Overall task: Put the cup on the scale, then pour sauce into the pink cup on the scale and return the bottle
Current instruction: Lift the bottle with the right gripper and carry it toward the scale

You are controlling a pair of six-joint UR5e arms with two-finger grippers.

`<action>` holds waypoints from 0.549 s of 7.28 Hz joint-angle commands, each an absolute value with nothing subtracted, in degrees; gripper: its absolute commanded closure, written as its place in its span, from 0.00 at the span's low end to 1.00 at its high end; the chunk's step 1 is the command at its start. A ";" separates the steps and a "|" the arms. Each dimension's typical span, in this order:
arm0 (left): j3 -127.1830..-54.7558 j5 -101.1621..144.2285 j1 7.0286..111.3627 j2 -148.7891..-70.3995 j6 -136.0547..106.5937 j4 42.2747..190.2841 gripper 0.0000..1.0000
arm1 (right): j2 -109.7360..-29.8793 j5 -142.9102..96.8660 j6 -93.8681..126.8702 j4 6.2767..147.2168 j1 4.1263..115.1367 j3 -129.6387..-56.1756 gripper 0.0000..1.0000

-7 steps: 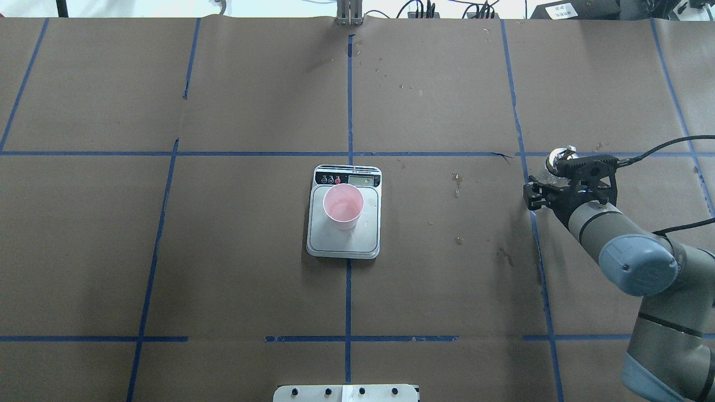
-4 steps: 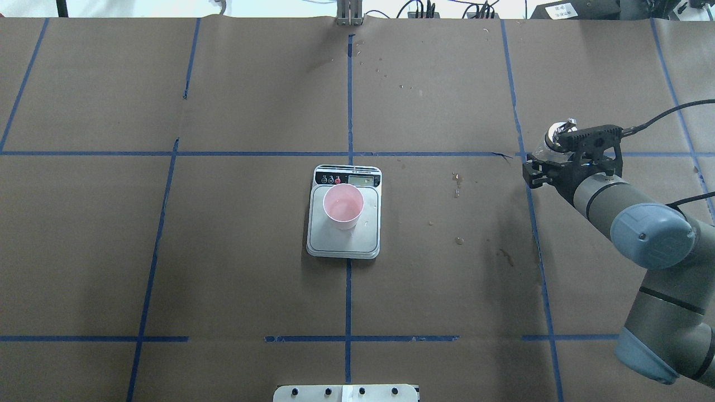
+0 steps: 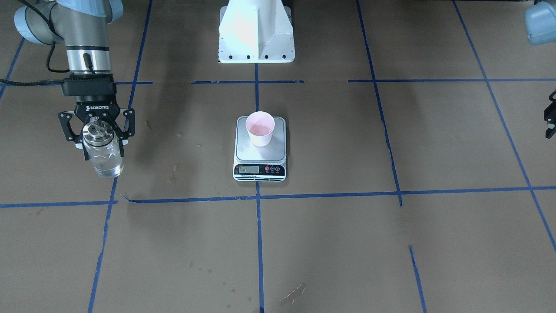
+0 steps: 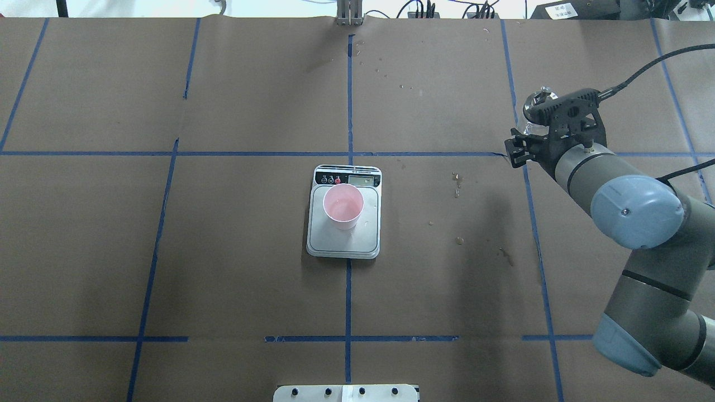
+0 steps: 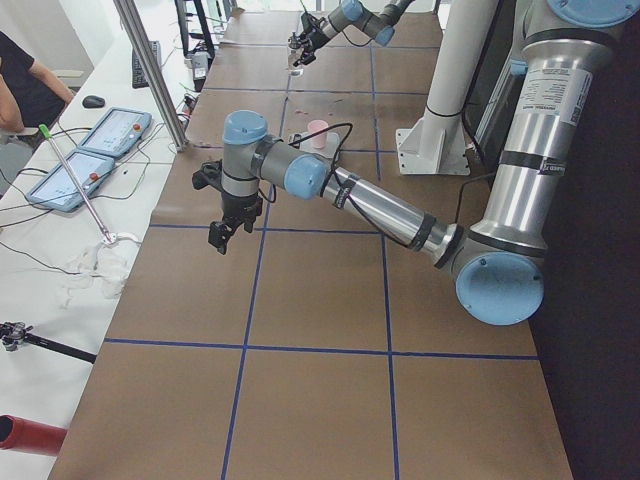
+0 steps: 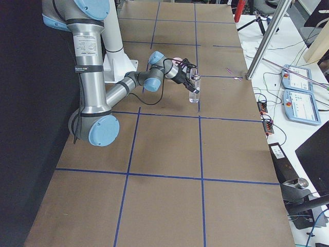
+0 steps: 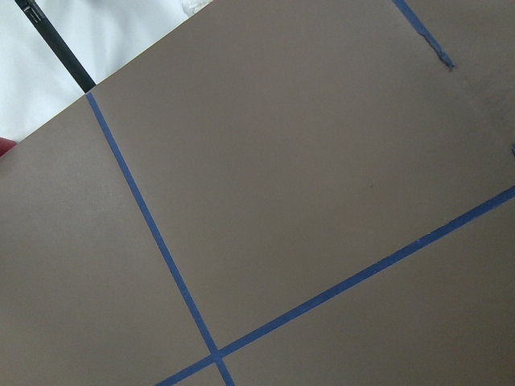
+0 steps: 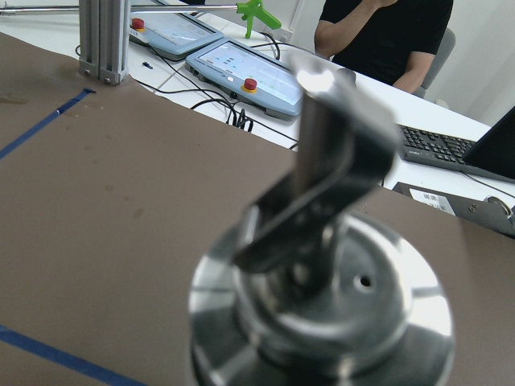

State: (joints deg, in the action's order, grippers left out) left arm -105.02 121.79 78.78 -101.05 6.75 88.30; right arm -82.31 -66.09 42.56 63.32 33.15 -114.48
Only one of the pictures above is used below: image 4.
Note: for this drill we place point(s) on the black box with label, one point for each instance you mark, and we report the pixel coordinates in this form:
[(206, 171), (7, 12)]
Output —
[(577, 10)]

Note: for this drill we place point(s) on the aluminium frame post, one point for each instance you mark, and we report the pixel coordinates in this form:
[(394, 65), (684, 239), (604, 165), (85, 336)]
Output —
[(349, 13)]

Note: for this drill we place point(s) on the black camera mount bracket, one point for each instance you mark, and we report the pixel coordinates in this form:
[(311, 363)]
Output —
[(573, 117)]

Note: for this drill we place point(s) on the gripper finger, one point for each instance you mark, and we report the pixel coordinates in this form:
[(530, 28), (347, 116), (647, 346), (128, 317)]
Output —
[(518, 148)]

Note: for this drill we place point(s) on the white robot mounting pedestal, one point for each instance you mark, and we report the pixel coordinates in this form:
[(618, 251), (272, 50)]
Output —
[(348, 392)]

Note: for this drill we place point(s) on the silver digital kitchen scale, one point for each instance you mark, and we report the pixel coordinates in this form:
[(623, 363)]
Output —
[(362, 241)]

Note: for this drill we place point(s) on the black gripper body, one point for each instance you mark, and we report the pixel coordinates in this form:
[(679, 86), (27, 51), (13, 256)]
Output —
[(537, 148)]

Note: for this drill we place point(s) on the pink plastic cup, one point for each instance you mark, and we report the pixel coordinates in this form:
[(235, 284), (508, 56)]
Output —
[(343, 204)]

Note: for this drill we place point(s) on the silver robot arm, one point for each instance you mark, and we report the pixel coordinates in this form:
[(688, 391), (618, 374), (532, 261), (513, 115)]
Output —
[(648, 323)]

